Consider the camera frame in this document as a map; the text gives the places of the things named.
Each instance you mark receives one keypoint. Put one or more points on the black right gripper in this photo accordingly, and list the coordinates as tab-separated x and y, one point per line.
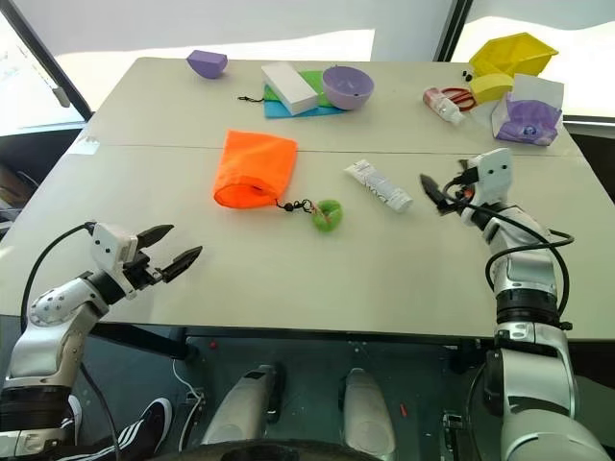
460	198

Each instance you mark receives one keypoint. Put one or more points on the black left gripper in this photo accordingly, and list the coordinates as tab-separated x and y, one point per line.
139	274

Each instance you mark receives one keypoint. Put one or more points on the dark rounded robot base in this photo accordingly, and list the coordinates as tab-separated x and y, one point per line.
278	451

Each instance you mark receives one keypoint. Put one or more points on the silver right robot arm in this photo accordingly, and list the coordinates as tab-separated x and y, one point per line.
526	298

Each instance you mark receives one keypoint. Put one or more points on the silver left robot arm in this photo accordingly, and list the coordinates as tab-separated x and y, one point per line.
53	307

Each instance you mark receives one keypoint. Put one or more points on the white squeeze tube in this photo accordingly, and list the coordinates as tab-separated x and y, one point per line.
379	185

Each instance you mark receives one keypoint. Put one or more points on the purple and white pouch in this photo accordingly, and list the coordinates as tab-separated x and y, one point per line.
526	122

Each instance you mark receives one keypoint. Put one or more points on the yellow foam block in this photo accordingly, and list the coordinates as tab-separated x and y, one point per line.
490	88

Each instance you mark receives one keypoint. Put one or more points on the small black beads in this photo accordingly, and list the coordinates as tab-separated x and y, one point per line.
467	74

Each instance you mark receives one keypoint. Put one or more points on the white paper card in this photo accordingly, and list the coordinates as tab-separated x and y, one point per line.
540	89

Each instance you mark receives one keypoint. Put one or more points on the purple plastic bowl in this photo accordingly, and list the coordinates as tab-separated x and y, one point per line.
348	89

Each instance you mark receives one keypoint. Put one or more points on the yellow plastic bin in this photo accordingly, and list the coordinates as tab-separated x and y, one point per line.
514	55

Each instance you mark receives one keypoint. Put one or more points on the green paper sheet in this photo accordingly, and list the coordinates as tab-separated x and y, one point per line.
314	81

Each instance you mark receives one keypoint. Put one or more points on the white robot leg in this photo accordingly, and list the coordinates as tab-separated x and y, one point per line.
242	405
367	413

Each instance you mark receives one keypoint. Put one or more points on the black white striped sneaker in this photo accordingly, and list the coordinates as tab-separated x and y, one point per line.
144	425

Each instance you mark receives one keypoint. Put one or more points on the white rectangular box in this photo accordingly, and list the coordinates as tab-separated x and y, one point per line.
290	86

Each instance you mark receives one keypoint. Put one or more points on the small purple angular bowl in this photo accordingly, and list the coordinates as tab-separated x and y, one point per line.
206	63

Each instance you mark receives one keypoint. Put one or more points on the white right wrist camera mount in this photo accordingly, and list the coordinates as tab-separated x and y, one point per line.
494	175

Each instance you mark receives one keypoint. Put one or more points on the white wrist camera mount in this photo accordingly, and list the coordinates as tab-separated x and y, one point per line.
494	175
111	247

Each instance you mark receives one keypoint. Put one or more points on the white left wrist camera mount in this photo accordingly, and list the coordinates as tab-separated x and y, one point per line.
111	247

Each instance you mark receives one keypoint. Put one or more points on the black table frame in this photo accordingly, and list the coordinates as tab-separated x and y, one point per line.
144	341

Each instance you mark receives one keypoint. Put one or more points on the dark window frame post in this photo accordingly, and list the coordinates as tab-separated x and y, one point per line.
451	29

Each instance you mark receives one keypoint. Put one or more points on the black window frame bar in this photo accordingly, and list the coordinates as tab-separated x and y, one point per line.
48	62

